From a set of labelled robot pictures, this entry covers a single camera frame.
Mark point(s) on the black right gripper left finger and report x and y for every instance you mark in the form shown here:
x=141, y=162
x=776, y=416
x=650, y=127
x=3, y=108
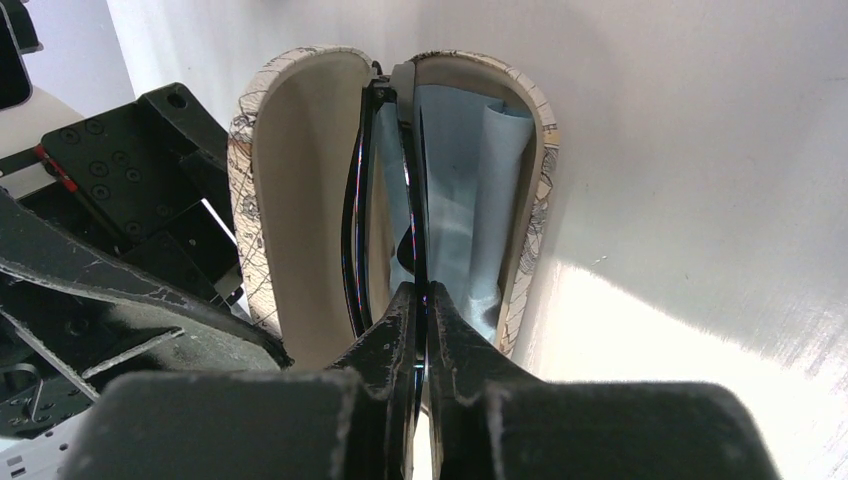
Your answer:
x=352, y=419

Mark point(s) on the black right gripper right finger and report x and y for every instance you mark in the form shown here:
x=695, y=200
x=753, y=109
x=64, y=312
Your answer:
x=491, y=419

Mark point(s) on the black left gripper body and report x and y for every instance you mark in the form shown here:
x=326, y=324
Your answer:
x=146, y=183

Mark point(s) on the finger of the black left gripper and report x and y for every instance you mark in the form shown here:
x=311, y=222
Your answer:
x=74, y=318

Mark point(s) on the map print glasses case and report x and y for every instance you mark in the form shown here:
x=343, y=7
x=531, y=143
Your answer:
x=288, y=150

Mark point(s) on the black sunglasses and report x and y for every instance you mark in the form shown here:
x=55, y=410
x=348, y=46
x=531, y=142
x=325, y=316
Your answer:
x=384, y=233

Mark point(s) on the light blue cleaning cloth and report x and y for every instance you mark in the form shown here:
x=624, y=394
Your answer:
x=474, y=145

